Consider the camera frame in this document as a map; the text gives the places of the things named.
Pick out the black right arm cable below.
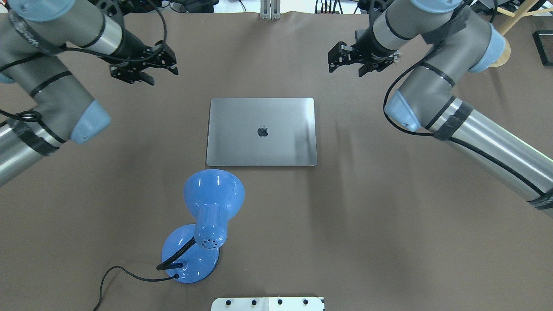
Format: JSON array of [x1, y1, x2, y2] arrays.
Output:
[[383, 0, 553, 199]]

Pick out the grey laptop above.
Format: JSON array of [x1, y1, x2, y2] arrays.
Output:
[[206, 97, 318, 167]]

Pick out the black small device on table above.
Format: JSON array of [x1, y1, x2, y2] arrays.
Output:
[[532, 30, 553, 66]]

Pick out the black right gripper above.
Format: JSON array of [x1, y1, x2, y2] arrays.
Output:
[[327, 31, 399, 77]]

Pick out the wooden cup stand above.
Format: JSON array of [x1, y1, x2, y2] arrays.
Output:
[[490, 0, 553, 67]]

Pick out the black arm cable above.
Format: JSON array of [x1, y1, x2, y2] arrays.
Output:
[[383, 0, 553, 199], [0, 0, 169, 126]]

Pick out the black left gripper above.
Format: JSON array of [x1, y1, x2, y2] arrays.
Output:
[[109, 41, 178, 86]]

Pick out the black lamp power cable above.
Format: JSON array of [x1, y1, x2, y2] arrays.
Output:
[[92, 266, 180, 311]]

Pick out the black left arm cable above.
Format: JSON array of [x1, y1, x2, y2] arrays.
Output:
[[0, 0, 169, 126]]

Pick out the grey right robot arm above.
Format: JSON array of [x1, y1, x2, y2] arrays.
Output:
[[328, 0, 553, 216]]

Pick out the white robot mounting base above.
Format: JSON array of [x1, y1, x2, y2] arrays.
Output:
[[211, 296, 325, 311]]

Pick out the blue desk lamp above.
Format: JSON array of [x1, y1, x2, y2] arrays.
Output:
[[156, 169, 245, 284]]

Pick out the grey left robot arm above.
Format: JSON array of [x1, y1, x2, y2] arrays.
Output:
[[0, 0, 178, 185]]

